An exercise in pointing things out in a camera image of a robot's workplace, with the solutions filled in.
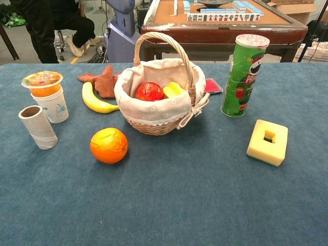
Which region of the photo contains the red apple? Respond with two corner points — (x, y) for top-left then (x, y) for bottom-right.
(135, 81), (165, 102)

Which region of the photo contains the yellow sponge with hole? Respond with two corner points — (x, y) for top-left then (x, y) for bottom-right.
(246, 119), (289, 168)

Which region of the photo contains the orange fruit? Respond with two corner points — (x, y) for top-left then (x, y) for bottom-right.
(90, 127), (129, 165)

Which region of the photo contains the yellow banana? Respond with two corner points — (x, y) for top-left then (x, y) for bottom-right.
(81, 81), (120, 114)

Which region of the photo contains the wooden mahjong table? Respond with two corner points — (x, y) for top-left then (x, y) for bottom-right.
(141, 0), (309, 63)

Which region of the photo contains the person in black clothes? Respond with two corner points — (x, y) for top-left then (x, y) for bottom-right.
(10, 0), (103, 64)

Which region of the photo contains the yellow toy fruit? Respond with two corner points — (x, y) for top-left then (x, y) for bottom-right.
(162, 81), (187, 99)

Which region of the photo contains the row of mahjong tiles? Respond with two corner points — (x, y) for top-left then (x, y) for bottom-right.
(187, 13), (261, 23)

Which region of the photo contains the white paper cup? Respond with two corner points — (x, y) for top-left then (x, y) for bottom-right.
(30, 85), (70, 124)

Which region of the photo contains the cardboard box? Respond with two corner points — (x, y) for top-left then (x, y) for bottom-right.
(266, 0), (320, 26)

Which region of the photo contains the orange jelly cup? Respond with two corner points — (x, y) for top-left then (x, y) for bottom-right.
(21, 71), (64, 98)

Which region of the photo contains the green Pringles can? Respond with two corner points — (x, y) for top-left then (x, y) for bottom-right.
(220, 34), (270, 118)

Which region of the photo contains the red flat pad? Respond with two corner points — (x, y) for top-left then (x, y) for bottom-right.
(203, 78), (224, 94)

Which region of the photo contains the cardboard paper tube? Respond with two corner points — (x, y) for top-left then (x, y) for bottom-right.
(18, 105), (58, 150)

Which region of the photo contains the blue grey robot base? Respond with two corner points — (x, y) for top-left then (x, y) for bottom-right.
(105, 0), (141, 64)

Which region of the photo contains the wicker basket with cloth liner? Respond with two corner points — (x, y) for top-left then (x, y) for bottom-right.
(113, 31), (211, 136)

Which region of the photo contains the white plastic crate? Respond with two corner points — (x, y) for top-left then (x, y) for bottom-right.
(294, 42), (328, 63)

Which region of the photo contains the blue table cloth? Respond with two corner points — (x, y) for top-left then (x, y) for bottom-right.
(0, 61), (328, 246)

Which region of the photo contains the metal stool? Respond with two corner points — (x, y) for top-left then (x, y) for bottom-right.
(53, 29), (71, 62)

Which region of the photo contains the black tripod stand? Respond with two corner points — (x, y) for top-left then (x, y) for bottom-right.
(297, 0), (328, 63)

